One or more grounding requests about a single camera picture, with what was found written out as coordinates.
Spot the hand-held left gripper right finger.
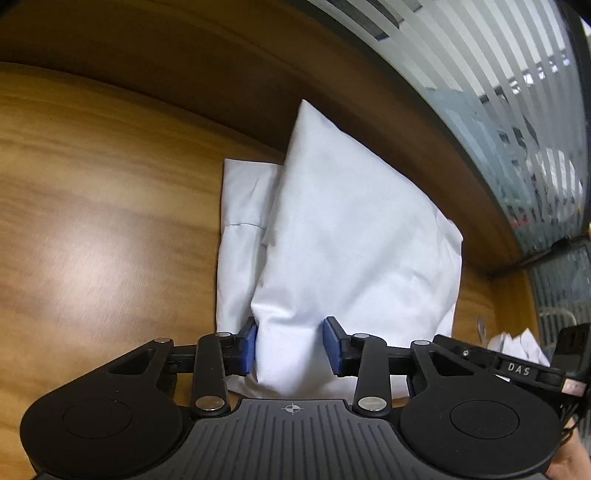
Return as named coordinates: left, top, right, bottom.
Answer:
left=322, top=316, right=497, bottom=415

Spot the person's right hand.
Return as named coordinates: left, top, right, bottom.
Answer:
left=547, top=414, right=591, bottom=480

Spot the white collared shirt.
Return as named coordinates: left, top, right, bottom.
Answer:
left=488, top=332, right=551, bottom=384

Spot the white shirt with black label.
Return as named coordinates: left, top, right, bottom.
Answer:
left=216, top=99, right=464, bottom=398

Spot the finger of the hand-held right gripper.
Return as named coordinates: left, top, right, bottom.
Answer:
left=432, top=334, right=477, bottom=366

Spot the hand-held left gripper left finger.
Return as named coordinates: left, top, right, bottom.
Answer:
left=108, top=318, right=258, bottom=414

